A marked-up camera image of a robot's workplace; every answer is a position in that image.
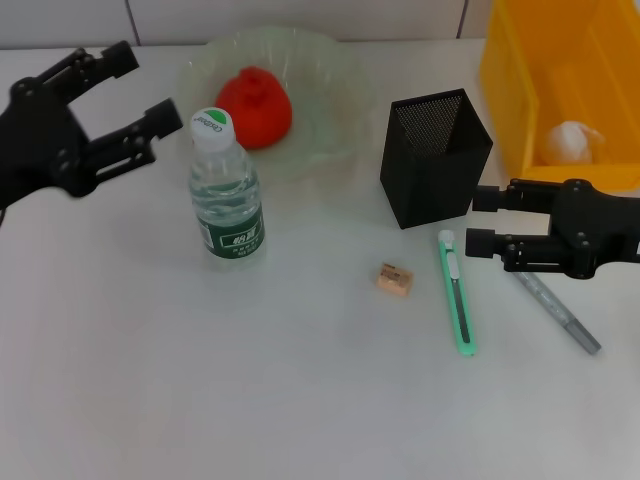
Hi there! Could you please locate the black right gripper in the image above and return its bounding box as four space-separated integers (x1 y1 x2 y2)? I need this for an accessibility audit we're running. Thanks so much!
464 177 640 281

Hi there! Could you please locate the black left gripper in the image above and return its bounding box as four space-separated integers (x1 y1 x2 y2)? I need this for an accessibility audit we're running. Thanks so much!
0 39 185 212

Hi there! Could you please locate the green utility knife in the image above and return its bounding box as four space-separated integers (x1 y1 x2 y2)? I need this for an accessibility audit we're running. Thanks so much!
437 229 478 358

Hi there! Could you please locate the beige eraser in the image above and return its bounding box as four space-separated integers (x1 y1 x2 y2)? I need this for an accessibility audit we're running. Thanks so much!
372 262 416 299

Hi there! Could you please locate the white paper ball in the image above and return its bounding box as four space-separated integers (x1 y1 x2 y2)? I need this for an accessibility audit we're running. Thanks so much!
538 119 607 165

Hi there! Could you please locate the red round fruit toy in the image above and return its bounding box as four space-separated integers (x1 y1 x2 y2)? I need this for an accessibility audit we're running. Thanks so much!
214 68 294 150

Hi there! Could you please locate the grey marker pen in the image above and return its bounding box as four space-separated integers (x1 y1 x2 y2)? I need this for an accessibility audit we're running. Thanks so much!
512 269 603 356

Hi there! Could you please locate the clear green-label water bottle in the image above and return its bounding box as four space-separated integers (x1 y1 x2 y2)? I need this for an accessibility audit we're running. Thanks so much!
188 107 266 271

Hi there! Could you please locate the black mesh pen holder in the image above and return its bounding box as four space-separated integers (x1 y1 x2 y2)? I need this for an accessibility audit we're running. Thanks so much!
378 88 495 231

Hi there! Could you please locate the pale green glass fruit bowl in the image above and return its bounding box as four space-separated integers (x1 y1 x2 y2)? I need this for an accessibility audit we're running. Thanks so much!
179 27 376 175

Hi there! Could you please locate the yellow plastic bin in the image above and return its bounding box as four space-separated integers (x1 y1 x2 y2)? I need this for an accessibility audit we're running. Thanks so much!
479 0 640 195

